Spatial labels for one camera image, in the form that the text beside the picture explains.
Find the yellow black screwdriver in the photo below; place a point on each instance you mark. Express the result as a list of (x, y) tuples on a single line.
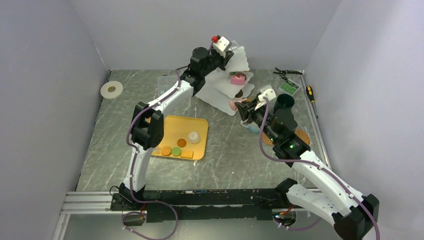
[(311, 98)]

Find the white three-tier dessert stand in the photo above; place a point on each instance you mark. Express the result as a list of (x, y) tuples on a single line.
[(218, 91)]

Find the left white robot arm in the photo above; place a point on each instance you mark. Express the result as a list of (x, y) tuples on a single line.
[(147, 128)]

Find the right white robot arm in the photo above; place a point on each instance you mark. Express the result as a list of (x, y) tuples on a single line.
[(351, 213)]

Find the dark green mug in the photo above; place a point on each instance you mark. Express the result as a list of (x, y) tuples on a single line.
[(283, 101)]

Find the yellow serving tray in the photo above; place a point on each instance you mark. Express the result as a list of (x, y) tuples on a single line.
[(178, 127)]

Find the green round macaron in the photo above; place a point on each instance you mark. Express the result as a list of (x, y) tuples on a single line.
[(176, 151)]

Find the black pliers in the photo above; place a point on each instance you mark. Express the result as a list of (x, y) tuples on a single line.
[(283, 73)]

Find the white tape roll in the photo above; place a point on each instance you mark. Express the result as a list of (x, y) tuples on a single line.
[(111, 89)]

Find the green roll cake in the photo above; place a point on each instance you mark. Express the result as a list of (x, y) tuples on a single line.
[(236, 73)]

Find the chocolate sprinkled donut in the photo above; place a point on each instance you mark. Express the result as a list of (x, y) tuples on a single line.
[(239, 94)]

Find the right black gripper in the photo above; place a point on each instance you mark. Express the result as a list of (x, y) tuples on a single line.
[(243, 108)]

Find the orange round cookie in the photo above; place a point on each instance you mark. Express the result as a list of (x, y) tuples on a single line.
[(181, 143)]

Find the pink cake with cherry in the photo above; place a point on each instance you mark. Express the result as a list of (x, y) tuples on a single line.
[(238, 79)]

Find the green white packet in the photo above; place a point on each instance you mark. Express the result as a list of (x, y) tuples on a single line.
[(289, 87)]

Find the clear plastic compartment box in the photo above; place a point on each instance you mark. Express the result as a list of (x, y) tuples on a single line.
[(165, 82)]

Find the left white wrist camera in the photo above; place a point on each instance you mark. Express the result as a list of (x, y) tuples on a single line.
[(221, 44)]

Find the tan waffle round cookie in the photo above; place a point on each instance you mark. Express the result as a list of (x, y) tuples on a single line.
[(166, 151)]

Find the white blue mug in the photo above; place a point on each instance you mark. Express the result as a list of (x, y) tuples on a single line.
[(252, 127)]

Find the white round cupcake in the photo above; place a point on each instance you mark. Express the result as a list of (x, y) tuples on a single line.
[(194, 137)]

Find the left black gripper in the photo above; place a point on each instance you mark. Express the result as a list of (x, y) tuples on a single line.
[(225, 60)]

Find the yellow square biscuit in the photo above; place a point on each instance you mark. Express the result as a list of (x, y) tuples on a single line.
[(187, 154)]

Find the pink handled tongs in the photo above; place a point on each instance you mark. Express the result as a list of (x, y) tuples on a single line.
[(232, 104)]

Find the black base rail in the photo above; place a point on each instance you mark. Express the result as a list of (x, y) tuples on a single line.
[(167, 205)]

